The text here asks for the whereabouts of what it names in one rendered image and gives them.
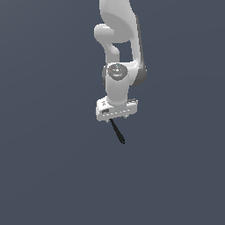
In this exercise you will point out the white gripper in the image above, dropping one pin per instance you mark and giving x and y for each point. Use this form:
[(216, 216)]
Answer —
[(116, 110)]

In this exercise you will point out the thin black pointed object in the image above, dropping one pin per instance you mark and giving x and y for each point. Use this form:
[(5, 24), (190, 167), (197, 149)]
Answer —
[(117, 132)]

